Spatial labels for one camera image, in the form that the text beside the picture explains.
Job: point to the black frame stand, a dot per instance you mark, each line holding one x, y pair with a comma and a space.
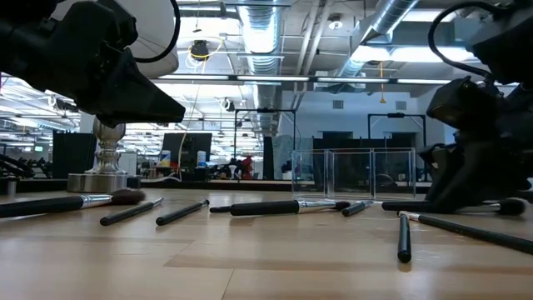
395, 115

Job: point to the black brush silver ferrule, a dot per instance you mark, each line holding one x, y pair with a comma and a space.
181, 212

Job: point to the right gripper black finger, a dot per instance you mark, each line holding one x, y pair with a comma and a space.
433, 156
470, 175

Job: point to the black computer monitor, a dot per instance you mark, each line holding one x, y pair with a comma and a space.
191, 146

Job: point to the short black makeup brush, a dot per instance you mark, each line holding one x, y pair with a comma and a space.
354, 209

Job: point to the silver ventilation duct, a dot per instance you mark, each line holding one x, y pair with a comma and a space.
391, 16
260, 33

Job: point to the red object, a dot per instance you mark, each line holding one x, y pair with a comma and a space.
247, 166

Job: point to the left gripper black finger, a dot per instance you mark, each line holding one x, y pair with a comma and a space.
133, 113
129, 83

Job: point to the white shade silver table lamp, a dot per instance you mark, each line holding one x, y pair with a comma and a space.
104, 166

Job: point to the black background robot arm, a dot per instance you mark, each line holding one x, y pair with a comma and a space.
21, 166

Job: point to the black partition panel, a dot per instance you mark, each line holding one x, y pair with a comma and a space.
73, 154

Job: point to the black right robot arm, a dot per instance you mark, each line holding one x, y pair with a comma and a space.
512, 46

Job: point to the long thin black makeup brush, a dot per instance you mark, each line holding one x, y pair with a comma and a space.
479, 234

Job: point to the white wipes canister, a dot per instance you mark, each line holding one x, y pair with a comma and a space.
165, 158
201, 158

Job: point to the black brush dark fluffy bristles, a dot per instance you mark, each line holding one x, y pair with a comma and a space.
512, 207

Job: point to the large brush brown bristles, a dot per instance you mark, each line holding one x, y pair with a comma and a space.
41, 205

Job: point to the yellow hanging pendant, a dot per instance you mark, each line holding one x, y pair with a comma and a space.
382, 100

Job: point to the clear acrylic organizer container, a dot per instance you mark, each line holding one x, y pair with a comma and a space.
310, 175

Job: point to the linear ceiling light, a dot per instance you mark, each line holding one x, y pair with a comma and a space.
270, 78

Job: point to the small metal cylinder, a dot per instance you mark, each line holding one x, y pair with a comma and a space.
11, 186

